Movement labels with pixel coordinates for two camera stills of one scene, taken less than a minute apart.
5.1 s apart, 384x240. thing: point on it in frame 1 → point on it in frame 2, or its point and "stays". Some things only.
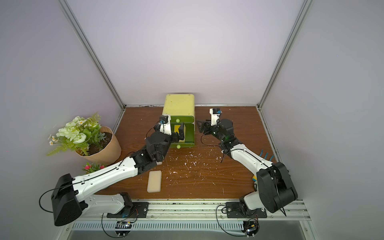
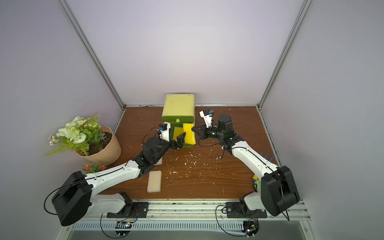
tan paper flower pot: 110,152 stays
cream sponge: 154,181 stays
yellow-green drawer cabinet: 181,108 stays
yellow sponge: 176,127 → 189,137
